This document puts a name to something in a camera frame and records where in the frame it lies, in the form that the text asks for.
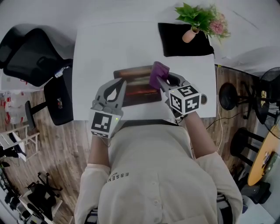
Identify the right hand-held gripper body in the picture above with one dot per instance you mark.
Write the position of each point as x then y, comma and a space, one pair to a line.
186, 100

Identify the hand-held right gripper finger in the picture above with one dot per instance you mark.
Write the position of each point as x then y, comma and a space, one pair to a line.
182, 79
165, 89

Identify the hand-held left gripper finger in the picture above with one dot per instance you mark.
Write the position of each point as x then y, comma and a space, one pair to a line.
100, 93
122, 98

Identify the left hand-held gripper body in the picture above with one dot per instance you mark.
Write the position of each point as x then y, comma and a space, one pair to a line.
102, 123

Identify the dark rectangular tray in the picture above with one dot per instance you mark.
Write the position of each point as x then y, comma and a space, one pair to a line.
140, 96

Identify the purple cloth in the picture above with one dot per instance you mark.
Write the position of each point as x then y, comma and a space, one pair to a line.
158, 72

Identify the person's left forearm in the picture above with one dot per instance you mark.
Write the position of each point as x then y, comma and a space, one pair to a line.
98, 151

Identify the person's right forearm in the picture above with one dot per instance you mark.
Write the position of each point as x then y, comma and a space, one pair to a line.
200, 135

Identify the black mat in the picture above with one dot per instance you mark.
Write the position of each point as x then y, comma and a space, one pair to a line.
175, 48

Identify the white desk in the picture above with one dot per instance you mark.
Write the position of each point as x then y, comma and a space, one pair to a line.
98, 54

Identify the black standing fan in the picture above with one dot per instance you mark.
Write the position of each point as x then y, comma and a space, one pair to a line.
227, 96

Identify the small clear bottle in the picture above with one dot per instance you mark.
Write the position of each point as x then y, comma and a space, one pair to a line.
61, 72

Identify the pink vase with green plant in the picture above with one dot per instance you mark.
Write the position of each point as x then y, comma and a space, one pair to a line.
188, 36

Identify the black mesh office chair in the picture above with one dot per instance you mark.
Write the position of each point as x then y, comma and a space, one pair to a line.
59, 109

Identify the black stool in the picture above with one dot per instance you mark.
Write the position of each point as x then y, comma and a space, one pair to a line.
238, 142

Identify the person's cream shirt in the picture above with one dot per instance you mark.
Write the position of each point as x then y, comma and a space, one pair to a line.
157, 175

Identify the white wooden rack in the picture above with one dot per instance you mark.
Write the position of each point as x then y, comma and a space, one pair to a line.
22, 140

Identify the white cardboard box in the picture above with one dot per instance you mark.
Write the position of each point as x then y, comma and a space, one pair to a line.
13, 81

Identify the clear plastic bags red print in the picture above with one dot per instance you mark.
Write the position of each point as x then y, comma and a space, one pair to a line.
13, 107

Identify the black swivel chair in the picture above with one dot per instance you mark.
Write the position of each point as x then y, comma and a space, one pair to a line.
43, 194

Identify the round wooden table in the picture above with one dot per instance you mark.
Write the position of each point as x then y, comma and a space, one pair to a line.
258, 166

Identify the black backpack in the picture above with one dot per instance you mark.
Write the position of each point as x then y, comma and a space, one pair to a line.
256, 192

